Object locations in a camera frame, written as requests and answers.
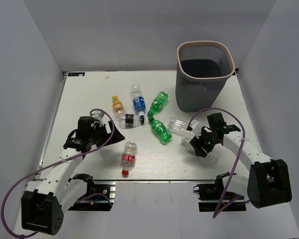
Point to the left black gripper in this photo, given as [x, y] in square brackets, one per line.
[107, 136]

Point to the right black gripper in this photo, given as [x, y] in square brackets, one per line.
[195, 143]

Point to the white cap labelled bottle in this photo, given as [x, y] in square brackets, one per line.
[210, 161]

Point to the red label red cap bottle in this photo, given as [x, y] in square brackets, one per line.
[128, 157]

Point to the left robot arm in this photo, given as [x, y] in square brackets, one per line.
[43, 209]

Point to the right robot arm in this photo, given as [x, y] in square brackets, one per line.
[268, 182]

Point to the grey mesh waste bin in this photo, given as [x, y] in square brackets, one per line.
[203, 67]

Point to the black label clear bottle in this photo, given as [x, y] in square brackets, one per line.
[130, 120]

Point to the orange cap small bottle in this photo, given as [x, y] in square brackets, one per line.
[118, 107]

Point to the clear unlabelled plastic bottle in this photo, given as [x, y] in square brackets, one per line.
[178, 127]

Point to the blue label clear bottle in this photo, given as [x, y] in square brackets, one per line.
[138, 100]

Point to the lower green plastic bottle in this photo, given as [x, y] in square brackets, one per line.
[160, 130]

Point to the green plastic bottle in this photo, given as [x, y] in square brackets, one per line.
[157, 104]
[160, 130]

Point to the upper green plastic bottle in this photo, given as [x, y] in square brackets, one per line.
[157, 104]

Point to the blue corner label sticker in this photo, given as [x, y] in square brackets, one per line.
[76, 74]

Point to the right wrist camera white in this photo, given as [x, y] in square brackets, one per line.
[192, 125]

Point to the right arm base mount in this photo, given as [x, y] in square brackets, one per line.
[209, 195]

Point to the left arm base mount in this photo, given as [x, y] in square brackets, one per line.
[100, 198]

